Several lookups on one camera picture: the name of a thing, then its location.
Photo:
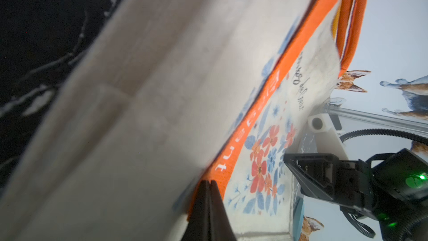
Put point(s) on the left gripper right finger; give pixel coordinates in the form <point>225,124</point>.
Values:
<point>220,228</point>

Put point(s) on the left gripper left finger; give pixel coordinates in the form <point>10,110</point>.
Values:
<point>198,228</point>

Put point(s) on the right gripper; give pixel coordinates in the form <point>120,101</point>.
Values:
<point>345,183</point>

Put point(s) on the cream bag orange handles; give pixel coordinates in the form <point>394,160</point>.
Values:
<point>114,111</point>

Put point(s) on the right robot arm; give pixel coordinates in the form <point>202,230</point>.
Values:
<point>389,188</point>

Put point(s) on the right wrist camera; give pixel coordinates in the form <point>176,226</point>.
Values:
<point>326,137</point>

